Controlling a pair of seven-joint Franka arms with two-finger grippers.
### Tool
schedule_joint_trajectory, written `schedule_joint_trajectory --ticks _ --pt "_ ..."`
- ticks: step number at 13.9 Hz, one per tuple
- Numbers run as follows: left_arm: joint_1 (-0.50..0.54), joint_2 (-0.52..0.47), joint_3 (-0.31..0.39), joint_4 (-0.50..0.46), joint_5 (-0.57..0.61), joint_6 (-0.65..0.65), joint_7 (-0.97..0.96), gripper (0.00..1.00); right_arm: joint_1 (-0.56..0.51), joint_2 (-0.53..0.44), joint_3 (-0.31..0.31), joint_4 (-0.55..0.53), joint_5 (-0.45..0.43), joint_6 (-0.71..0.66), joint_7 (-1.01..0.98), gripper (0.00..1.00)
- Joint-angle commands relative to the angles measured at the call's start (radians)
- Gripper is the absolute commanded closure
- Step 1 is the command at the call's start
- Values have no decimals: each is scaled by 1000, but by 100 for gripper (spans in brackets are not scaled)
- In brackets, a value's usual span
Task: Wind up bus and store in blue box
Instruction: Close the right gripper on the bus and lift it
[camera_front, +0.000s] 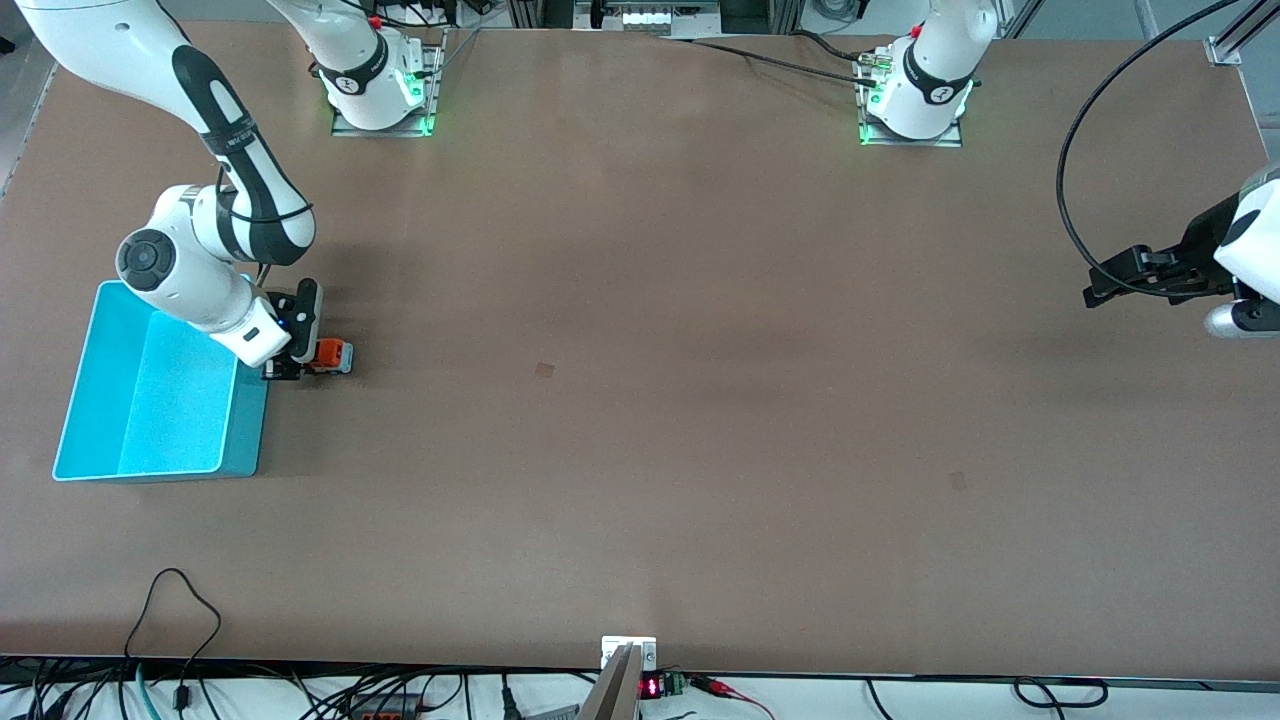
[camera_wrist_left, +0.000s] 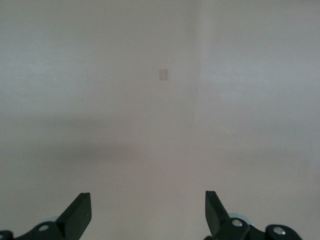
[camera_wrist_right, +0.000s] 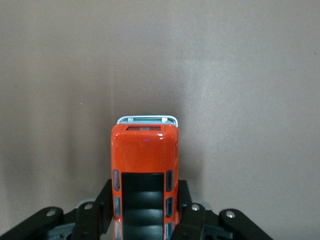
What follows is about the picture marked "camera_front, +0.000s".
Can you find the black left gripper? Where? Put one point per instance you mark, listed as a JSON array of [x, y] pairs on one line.
[[1196, 246]]

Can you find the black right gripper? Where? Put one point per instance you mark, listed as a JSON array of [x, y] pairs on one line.
[[283, 368]]

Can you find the orange toy bus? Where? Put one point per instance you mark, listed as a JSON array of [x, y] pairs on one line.
[[330, 352]]

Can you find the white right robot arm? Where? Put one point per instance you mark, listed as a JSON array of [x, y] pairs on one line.
[[100, 40]]

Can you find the blue plastic box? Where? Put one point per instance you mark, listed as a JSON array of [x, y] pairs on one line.
[[150, 420]]

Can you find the orange black power device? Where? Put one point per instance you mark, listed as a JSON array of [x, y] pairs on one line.
[[385, 712]]

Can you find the red digit voltage display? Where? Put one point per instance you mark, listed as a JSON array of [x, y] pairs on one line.
[[650, 687]]

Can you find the green terminal block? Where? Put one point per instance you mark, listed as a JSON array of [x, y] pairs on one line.
[[675, 684]]

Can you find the aluminium frame profile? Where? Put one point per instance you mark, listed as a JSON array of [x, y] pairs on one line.
[[1222, 48]]

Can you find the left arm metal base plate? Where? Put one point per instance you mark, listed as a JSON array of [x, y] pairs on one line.
[[900, 143]]

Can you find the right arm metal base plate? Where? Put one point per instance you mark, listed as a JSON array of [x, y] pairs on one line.
[[437, 90]]

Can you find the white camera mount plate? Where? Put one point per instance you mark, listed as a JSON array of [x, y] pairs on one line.
[[612, 650]]

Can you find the aluminium frame rack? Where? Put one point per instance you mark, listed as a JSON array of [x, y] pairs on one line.
[[520, 12]]

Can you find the aluminium camera mount bar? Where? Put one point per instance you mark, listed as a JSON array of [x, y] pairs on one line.
[[612, 695]]

